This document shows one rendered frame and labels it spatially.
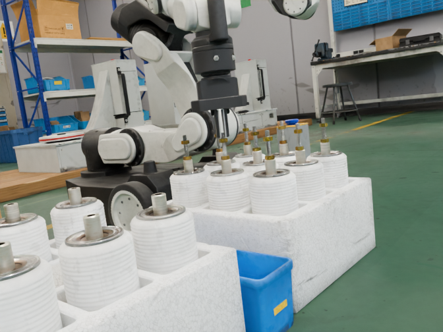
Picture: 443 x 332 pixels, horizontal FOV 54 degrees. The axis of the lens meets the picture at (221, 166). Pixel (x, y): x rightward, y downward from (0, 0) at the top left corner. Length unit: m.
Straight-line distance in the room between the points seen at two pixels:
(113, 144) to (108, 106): 1.74
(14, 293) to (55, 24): 5.88
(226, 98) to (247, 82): 3.82
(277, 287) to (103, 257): 0.32
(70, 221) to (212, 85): 0.39
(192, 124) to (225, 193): 0.47
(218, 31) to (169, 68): 0.57
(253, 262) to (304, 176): 0.22
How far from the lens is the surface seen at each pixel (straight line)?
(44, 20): 6.24
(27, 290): 0.52
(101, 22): 9.76
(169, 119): 3.75
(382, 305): 0.90
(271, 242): 0.84
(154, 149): 1.56
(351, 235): 1.05
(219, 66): 0.91
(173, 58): 1.42
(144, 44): 1.50
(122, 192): 1.35
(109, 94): 3.41
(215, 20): 0.90
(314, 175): 0.95
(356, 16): 6.20
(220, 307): 0.69
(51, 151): 3.00
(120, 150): 1.63
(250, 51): 7.13
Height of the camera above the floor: 0.41
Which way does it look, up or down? 8 degrees down
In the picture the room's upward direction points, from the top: 7 degrees counter-clockwise
